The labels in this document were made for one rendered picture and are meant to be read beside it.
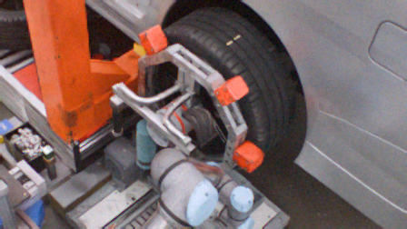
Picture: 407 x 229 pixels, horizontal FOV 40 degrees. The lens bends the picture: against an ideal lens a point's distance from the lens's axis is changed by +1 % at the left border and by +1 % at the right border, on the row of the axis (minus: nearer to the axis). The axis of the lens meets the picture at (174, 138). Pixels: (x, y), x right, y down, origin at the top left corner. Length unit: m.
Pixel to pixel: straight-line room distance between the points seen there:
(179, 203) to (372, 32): 0.76
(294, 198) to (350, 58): 1.41
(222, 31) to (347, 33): 0.51
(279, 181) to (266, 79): 1.17
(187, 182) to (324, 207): 1.73
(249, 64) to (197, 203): 0.75
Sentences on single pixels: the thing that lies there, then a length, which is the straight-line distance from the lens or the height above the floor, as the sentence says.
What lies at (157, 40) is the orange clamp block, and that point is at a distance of 2.19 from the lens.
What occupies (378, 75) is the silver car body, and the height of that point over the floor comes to 1.36.
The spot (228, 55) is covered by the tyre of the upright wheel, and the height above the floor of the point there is 1.17.
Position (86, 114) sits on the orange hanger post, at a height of 0.66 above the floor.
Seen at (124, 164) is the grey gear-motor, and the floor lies 0.40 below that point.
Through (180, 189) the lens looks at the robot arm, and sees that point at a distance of 1.50.
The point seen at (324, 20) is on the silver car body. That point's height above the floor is 1.43.
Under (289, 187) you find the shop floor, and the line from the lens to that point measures 3.16.
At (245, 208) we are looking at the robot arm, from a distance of 1.87.
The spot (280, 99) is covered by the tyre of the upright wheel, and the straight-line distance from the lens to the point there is 2.15.
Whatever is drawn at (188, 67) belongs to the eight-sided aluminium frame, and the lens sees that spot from 2.06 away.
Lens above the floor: 2.55
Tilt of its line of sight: 51 degrees down
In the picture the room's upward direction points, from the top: 5 degrees clockwise
